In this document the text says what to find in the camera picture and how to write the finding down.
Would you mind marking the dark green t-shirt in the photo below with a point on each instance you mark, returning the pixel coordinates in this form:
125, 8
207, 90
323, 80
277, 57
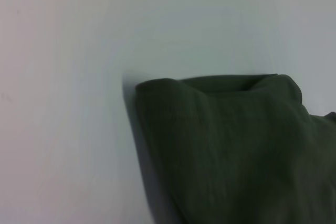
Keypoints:
236, 155

